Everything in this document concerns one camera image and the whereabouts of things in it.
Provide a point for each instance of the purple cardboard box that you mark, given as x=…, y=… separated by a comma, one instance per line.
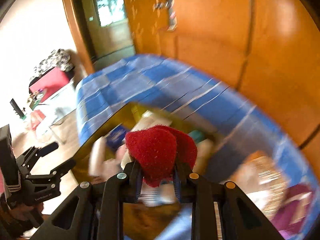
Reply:
x=293, y=210

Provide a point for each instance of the pink fuzzy sock roll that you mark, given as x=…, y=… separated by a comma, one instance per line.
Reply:
x=112, y=159

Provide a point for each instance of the wooden wardrobe wall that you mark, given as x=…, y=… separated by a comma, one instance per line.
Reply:
x=268, y=50

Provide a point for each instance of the red fuzzy sock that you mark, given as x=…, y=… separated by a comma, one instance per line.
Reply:
x=157, y=148

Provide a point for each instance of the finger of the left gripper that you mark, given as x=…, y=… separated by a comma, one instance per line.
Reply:
x=62, y=169
x=28, y=159

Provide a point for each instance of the gold tray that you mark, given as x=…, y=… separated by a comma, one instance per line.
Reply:
x=128, y=116

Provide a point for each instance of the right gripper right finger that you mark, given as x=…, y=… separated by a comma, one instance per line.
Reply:
x=192, y=188

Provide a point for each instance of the person's left hand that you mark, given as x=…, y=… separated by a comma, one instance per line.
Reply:
x=14, y=222

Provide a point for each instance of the ornate silver tissue box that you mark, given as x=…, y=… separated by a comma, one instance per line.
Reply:
x=262, y=181

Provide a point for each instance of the blue Tempo tissue pack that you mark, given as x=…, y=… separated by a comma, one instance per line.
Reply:
x=114, y=139

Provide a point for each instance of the wooden door with glass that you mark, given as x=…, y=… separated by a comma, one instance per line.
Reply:
x=105, y=28

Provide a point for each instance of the blue plush toy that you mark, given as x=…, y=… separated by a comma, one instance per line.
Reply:
x=197, y=136

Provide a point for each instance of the blue plaid bed sheet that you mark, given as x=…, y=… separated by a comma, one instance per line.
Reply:
x=194, y=96

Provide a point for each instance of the red suitcase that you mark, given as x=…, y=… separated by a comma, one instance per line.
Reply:
x=49, y=83

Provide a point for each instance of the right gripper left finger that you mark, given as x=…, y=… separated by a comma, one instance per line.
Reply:
x=124, y=187

